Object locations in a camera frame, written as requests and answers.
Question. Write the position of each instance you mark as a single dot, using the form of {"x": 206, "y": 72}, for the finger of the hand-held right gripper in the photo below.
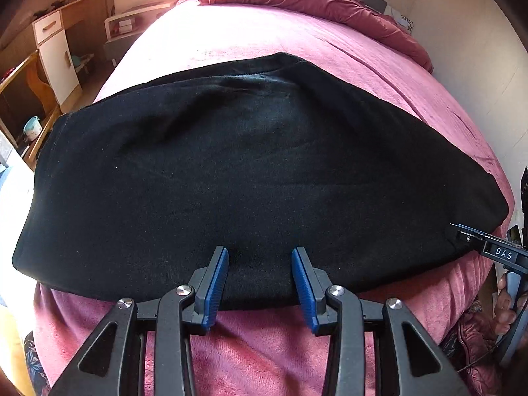
{"x": 478, "y": 231}
{"x": 470, "y": 241}

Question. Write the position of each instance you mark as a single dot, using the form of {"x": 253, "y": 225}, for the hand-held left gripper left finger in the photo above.
{"x": 216, "y": 288}

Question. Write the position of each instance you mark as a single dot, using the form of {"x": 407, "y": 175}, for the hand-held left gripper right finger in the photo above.
{"x": 303, "y": 288}

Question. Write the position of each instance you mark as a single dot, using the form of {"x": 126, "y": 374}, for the black pants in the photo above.
{"x": 247, "y": 173}

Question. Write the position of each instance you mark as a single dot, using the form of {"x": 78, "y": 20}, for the person's right hand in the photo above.
{"x": 504, "y": 309}

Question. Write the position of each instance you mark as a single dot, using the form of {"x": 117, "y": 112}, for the person's maroon jacket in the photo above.
{"x": 474, "y": 338}

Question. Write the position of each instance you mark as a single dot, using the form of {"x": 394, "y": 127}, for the floral dark cloth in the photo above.
{"x": 35, "y": 363}

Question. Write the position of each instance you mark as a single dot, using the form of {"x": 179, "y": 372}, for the pale blue cup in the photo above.
{"x": 31, "y": 128}

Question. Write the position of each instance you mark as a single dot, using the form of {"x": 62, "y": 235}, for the bed with pink sheet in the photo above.
{"x": 247, "y": 33}

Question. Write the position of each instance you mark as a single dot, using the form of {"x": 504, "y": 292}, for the wooden desk shelf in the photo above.
{"x": 37, "y": 90}

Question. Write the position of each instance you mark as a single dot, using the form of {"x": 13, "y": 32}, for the red duvet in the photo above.
{"x": 330, "y": 4}

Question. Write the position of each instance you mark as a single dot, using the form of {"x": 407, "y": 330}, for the wooden desk with white cabinet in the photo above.
{"x": 57, "y": 62}

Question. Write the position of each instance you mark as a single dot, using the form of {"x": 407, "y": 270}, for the small boxes in nightstand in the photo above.
{"x": 123, "y": 27}

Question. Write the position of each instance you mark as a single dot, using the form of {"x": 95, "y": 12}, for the white nightstand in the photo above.
{"x": 123, "y": 24}

